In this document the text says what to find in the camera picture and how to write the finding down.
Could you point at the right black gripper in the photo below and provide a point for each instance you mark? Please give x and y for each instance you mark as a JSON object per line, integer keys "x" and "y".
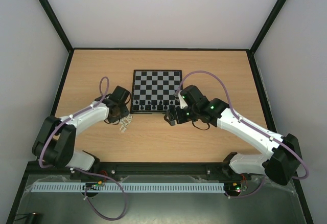
{"x": 174, "y": 115}

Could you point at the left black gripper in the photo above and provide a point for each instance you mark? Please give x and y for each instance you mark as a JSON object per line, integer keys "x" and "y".
{"x": 125, "y": 112}

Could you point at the black grey chessboard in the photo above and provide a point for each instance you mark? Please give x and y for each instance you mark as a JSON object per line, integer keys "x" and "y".
{"x": 153, "y": 86}

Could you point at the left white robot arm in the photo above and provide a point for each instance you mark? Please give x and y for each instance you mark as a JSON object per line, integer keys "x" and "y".
{"x": 55, "y": 143}

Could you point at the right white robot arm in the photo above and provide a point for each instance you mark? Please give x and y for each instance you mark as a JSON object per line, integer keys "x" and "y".
{"x": 279, "y": 156}

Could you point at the pile of white chess pieces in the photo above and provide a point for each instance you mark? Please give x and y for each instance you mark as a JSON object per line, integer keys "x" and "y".
{"x": 124, "y": 122}

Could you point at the black aluminium rail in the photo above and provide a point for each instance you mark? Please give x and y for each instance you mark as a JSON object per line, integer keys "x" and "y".
{"x": 118, "y": 171}

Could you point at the light blue cable duct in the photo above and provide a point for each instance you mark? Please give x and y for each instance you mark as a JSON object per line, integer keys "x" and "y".
{"x": 53, "y": 187}

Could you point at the black frame post left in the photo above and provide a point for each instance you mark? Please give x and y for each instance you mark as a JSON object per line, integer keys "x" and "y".
{"x": 56, "y": 24}

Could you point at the black frame post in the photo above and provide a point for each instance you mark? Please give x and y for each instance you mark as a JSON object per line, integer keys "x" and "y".
{"x": 267, "y": 25}
{"x": 56, "y": 24}

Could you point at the black frame post right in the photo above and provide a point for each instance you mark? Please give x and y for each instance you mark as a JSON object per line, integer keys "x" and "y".
{"x": 267, "y": 25}

